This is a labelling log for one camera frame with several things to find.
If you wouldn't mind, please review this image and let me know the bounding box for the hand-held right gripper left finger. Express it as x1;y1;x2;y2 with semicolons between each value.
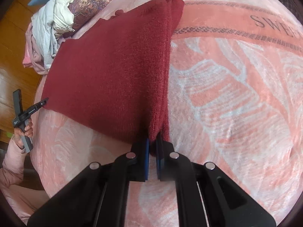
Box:
27;138;150;227

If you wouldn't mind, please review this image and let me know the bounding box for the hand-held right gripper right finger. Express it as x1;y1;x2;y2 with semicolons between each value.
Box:
155;135;277;227

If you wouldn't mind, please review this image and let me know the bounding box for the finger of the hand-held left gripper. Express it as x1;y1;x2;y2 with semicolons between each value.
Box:
33;97;49;111
12;89;23;117

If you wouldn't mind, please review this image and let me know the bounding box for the dark red knit sweater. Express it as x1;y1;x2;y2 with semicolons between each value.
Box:
41;0;185;150

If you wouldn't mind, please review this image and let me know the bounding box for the person's left forearm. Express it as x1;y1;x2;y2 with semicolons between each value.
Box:
0;137;27;190

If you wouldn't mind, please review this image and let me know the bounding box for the person's left hand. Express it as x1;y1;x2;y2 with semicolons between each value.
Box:
14;122;34;150

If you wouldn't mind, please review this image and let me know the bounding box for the pale pink garment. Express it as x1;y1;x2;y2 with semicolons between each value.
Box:
23;24;51;75

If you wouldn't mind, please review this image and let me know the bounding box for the white crumpled garment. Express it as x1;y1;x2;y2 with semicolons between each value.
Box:
31;0;80;70

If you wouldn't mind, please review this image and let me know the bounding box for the person's pink jacket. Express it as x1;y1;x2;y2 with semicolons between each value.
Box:
0;182;51;225

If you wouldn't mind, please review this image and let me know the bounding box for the pink patterned bed blanket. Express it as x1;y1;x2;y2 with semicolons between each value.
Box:
31;0;303;227

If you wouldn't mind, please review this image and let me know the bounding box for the purple paisley pillow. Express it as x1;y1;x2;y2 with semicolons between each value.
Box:
69;0;116;37

